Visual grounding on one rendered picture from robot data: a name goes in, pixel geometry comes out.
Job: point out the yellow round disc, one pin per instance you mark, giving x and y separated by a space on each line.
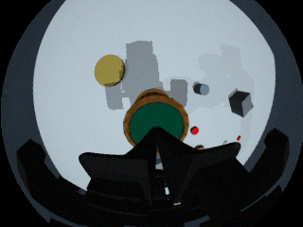
109 70

